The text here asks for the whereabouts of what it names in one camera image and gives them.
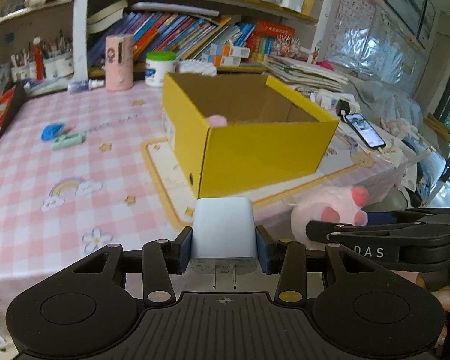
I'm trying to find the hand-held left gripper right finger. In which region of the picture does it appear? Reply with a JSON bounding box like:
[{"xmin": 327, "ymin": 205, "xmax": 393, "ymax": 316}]
[{"xmin": 256, "ymin": 227, "xmax": 380, "ymax": 305}]

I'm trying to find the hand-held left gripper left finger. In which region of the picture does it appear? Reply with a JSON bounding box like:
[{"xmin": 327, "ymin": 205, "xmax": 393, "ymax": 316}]
[{"xmin": 71, "ymin": 227, "xmax": 194, "ymax": 308}]

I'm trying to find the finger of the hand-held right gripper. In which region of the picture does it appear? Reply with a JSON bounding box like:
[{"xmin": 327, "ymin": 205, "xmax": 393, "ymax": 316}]
[
  {"xmin": 365, "ymin": 207, "xmax": 450, "ymax": 227},
  {"xmin": 306, "ymin": 220, "xmax": 450, "ymax": 247}
]

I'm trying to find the white charger plug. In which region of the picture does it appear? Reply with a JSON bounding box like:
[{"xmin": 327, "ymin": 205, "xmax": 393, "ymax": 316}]
[{"xmin": 191, "ymin": 197, "xmax": 257, "ymax": 291}]

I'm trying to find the pink paw plush toy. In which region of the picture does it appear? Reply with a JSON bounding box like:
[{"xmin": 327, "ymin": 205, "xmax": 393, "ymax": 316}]
[{"xmin": 290, "ymin": 185, "xmax": 370, "ymax": 250}]

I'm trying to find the yellow cardboard box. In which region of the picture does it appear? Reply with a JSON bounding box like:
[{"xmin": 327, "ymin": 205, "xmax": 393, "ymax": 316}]
[{"xmin": 161, "ymin": 72, "xmax": 340, "ymax": 199}]

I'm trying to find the round pink plush toy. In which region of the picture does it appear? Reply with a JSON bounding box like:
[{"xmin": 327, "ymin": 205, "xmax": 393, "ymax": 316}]
[{"xmin": 204, "ymin": 114, "xmax": 229, "ymax": 128}]

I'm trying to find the black smartphone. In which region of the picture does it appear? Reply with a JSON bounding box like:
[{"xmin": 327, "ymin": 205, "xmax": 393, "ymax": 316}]
[{"xmin": 344, "ymin": 112, "xmax": 387, "ymax": 149}]

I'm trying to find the pink checked tablecloth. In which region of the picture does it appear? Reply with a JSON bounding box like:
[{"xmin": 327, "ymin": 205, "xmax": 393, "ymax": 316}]
[{"xmin": 0, "ymin": 77, "xmax": 409, "ymax": 334}]

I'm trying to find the small green case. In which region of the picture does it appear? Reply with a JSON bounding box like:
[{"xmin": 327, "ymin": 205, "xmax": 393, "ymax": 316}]
[{"xmin": 52, "ymin": 133, "xmax": 86, "ymax": 151}]

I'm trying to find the stack of thin booklets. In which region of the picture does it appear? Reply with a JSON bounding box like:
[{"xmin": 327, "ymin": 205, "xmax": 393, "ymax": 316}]
[{"xmin": 264, "ymin": 54, "xmax": 349, "ymax": 91}]

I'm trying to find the white jar with green lid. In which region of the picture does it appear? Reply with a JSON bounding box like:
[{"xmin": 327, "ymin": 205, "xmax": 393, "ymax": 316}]
[{"xmin": 145, "ymin": 52, "xmax": 179, "ymax": 89}]

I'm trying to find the small blue toy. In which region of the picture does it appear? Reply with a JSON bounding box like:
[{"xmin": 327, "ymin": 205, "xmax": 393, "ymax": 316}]
[{"xmin": 41, "ymin": 123, "xmax": 65, "ymax": 140}]

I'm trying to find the white orange and blue carton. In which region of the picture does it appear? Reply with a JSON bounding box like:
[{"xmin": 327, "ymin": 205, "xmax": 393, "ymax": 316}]
[
  {"xmin": 210, "ymin": 44, "xmax": 252, "ymax": 59},
  {"xmin": 202, "ymin": 53, "xmax": 242, "ymax": 67}
]

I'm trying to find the pink cartoon cylinder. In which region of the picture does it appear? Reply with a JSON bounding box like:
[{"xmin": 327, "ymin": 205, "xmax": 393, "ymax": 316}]
[{"xmin": 105, "ymin": 34, "xmax": 134, "ymax": 91}]

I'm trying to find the row of colourful books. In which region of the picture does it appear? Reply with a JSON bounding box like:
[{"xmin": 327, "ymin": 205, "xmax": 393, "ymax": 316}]
[{"xmin": 86, "ymin": 7, "xmax": 297, "ymax": 68}]

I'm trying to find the white pen holder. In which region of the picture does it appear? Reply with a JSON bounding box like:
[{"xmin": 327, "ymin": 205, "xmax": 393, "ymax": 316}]
[
  {"xmin": 10, "ymin": 64, "xmax": 36, "ymax": 81},
  {"xmin": 41, "ymin": 54, "xmax": 74, "ymax": 79}
]

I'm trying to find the black tray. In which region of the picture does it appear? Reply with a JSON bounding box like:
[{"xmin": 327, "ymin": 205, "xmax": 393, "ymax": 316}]
[{"xmin": 0, "ymin": 80, "xmax": 29, "ymax": 166}]

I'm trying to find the wooden bookshelf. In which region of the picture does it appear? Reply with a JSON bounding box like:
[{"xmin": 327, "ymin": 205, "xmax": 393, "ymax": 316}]
[{"xmin": 75, "ymin": 0, "xmax": 321, "ymax": 83}]

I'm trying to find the white shelf unit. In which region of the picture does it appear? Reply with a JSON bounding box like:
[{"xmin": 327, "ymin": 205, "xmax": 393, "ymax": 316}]
[{"xmin": 0, "ymin": 0, "xmax": 89, "ymax": 91}]

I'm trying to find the alphabet wall poster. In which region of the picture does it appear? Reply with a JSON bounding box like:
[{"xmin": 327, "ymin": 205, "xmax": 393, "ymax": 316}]
[{"xmin": 330, "ymin": 0, "xmax": 383, "ymax": 38}]

